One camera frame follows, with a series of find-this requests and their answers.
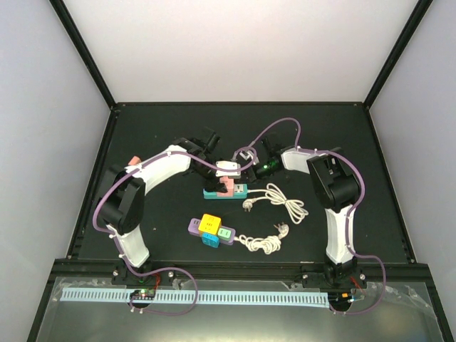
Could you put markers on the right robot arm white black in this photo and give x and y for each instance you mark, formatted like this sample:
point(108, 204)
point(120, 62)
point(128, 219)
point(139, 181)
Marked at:
point(336, 187)

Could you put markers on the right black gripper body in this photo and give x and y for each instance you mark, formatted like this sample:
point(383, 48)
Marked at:
point(265, 172)

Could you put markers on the purple power strip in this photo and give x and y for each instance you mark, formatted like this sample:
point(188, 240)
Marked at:
point(193, 230)

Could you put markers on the small pink charger plug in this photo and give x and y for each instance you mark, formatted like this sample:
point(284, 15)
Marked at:
point(134, 161)

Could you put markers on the teal power strip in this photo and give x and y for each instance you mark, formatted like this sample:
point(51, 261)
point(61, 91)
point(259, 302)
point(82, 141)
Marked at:
point(240, 192)

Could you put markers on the right black frame post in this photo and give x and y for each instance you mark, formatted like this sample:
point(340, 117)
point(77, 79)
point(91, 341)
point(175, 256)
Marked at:
point(418, 13)

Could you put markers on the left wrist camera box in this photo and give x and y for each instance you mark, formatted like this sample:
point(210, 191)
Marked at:
point(228, 169)

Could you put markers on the left circuit board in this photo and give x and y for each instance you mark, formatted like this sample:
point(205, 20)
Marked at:
point(142, 294)

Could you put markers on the green plug adapter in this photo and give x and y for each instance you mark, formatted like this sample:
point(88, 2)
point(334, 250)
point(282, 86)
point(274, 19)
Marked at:
point(224, 234)

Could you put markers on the right circuit board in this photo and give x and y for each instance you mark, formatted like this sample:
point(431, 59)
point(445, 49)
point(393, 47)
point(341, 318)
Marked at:
point(346, 296)

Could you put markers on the blue cube socket adapter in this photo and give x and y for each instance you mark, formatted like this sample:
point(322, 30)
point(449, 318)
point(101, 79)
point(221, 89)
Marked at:
point(210, 240)

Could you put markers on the circuit board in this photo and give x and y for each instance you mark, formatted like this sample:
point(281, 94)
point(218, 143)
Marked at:
point(142, 294)
point(346, 296)

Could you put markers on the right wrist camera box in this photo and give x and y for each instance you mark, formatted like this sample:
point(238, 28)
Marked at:
point(247, 154)

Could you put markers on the yellow cube socket adapter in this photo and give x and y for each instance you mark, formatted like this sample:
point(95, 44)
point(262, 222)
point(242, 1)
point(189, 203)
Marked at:
point(209, 224)

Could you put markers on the light blue slotted cable duct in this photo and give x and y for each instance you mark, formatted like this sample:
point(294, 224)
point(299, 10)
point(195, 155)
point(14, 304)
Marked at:
point(201, 297)

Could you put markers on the pink cube socket adapter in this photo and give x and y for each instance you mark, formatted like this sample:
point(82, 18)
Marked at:
point(228, 187)

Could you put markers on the black front rail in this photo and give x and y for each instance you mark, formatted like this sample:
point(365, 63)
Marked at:
point(310, 275)

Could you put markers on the black frame post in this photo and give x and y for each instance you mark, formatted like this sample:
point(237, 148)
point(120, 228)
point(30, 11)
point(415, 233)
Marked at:
point(418, 13)
point(77, 40)

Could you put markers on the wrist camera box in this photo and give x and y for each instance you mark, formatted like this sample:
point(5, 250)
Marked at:
point(228, 169)
point(247, 154)

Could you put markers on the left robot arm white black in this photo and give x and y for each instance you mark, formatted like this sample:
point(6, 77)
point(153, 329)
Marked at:
point(121, 196)

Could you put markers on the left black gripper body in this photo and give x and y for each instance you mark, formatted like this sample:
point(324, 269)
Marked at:
point(206, 182)

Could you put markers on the left black frame post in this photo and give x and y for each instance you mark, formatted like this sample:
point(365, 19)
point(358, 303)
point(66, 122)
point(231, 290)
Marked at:
point(77, 40)

